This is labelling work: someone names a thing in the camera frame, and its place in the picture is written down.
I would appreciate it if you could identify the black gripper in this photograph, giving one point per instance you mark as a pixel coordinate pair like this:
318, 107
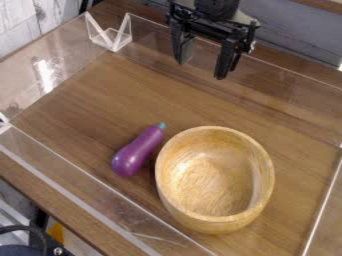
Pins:
216, 20

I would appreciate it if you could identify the purple toy eggplant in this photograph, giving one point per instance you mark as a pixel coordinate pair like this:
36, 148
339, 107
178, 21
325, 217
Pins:
129, 158

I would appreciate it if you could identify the brown wooden bowl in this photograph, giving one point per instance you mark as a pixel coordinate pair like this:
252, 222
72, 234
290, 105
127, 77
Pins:
215, 179

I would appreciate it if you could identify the clear acrylic tray walls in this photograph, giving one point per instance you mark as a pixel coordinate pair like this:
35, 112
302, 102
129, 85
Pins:
77, 102

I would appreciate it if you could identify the black clamp with screw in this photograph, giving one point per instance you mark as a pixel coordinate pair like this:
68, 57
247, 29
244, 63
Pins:
44, 242

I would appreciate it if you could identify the clear acrylic corner bracket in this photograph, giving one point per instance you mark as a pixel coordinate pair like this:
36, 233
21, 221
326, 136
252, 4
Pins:
109, 38

